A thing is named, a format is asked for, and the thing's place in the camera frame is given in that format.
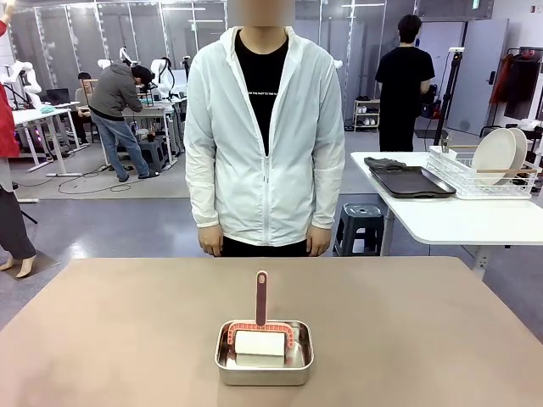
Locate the person's left hand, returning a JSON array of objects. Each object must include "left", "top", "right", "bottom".
[{"left": 305, "top": 226, "right": 333, "bottom": 258}]

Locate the person's right hand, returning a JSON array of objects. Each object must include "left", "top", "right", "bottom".
[{"left": 198, "top": 226, "right": 224, "bottom": 258}]

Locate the pink handled lint roller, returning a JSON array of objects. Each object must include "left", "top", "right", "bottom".
[{"left": 226, "top": 270, "right": 297, "bottom": 357}]

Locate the white dinner plate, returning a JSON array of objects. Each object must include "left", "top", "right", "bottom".
[
  {"left": 472, "top": 128, "right": 518, "bottom": 187},
  {"left": 507, "top": 127, "right": 529, "bottom": 171}
]

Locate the person's left forearm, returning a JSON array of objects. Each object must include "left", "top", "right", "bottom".
[{"left": 311, "top": 165, "right": 346, "bottom": 231}]

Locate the person's right forearm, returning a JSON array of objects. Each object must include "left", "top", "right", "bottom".
[{"left": 185, "top": 167, "right": 225, "bottom": 231}]

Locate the grey plastic stool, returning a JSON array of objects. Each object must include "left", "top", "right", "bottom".
[{"left": 333, "top": 202, "right": 389, "bottom": 258}]

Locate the dark grey folded cloth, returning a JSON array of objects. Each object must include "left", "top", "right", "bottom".
[{"left": 363, "top": 156, "right": 407, "bottom": 170}]

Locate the dark grey step stool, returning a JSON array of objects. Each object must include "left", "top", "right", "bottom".
[{"left": 137, "top": 137, "right": 167, "bottom": 173}]

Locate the person in white jacket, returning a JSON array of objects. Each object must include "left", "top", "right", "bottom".
[{"left": 183, "top": 0, "right": 347, "bottom": 259}]

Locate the wooden shoe rack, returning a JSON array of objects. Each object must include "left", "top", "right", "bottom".
[{"left": 353, "top": 98, "right": 382, "bottom": 133}]

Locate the rectangular steel container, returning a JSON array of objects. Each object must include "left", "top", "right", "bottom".
[{"left": 214, "top": 320, "right": 316, "bottom": 387}]

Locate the white side table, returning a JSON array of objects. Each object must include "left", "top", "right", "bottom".
[{"left": 350, "top": 150, "right": 543, "bottom": 281}]

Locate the man in grey hoodie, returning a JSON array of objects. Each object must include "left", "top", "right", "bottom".
[{"left": 87, "top": 62, "right": 154, "bottom": 184}]

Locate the black equipment case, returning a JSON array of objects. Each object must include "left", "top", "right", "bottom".
[{"left": 422, "top": 83, "right": 440, "bottom": 119}]

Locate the man in black clothes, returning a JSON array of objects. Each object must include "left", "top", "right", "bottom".
[{"left": 374, "top": 14, "right": 437, "bottom": 153}]

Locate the seated person with glasses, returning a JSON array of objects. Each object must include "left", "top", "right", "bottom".
[{"left": 75, "top": 70, "right": 99, "bottom": 145}]

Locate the white desk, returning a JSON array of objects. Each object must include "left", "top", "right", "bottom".
[{"left": 11, "top": 108, "right": 84, "bottom": 178}]

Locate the black monitor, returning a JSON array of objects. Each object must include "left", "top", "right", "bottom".
[{"left": 45, "top": 87, "right": 70, "bottom": 106}]

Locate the grey door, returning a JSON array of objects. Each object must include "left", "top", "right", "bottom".
[{"left": 445, "top": 19, "right": 510, "bottom": 137}]

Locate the mannequin in red top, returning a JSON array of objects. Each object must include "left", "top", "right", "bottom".
[{"left": 0, "top": 3, "right": 38, "bottom": 280}]

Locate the orange red hanging garment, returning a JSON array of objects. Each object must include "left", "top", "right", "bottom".
[{"left": 490, "top": 53, "right": 515, "bottom": 106}]

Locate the black hanging garment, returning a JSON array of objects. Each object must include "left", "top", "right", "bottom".
[{"left": 504, "top": 54, "right": 543, "bottom": 120}]

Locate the white wire dish rack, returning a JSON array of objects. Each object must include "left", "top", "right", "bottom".
[{"left": 426, "top": 143, "right": 543, "bottom": 201}]

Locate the grey mannequin base plate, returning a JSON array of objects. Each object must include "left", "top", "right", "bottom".
[{"left": 0, "top": 248, "right": 61, "bottom": 281}]

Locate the black camera stand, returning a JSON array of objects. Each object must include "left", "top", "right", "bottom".
[{"left": 431, "top": 47, "right": 467, "bottom": 146}]

